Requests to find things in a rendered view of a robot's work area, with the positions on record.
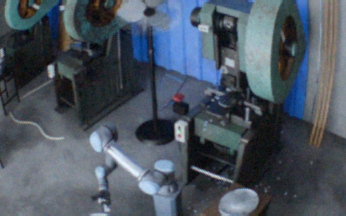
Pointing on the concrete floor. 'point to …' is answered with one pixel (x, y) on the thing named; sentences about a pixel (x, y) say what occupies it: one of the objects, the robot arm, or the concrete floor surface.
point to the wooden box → (233, 191)
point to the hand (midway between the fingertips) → (101, 209)
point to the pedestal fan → (164, 132)
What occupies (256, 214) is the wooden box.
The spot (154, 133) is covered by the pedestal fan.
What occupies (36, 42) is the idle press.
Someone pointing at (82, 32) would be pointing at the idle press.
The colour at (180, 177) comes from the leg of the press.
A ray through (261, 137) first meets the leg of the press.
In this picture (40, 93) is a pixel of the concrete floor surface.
